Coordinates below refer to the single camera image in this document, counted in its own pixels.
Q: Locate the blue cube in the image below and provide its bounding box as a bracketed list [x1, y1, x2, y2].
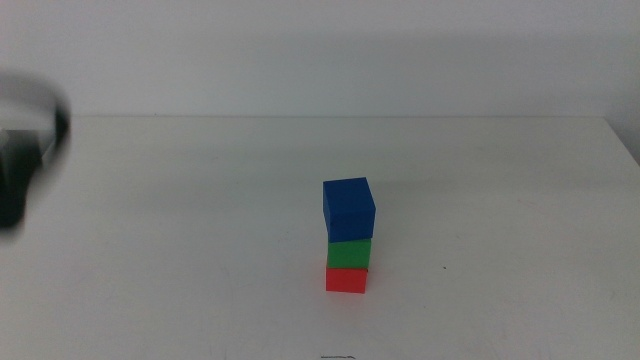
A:
[322, 176, 377, 244]

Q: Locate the green cube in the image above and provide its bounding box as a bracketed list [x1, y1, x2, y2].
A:
[326, 237, 373, 271]

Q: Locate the red cube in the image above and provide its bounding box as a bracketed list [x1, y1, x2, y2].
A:
[325, 265, 369, 295]

